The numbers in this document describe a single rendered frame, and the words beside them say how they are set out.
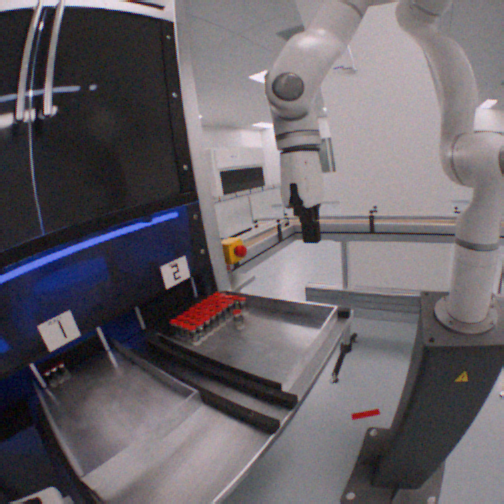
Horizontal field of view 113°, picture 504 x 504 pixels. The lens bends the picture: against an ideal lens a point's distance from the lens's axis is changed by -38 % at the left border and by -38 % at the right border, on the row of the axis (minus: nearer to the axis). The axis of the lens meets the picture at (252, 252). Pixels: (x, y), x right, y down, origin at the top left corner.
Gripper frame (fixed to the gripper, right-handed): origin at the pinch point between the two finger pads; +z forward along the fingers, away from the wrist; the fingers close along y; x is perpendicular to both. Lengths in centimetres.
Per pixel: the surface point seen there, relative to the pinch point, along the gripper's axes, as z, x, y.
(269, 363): 22.1, -4.6, 13.6
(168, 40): -60, -35, -4
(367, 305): 64, -6, -85
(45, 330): 7, -35, 44
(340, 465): 110, 7, -11
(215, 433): 22.3, -2.8, 31.9
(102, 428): 22, -19, 45
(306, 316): 22.1, -5.2, -4.7
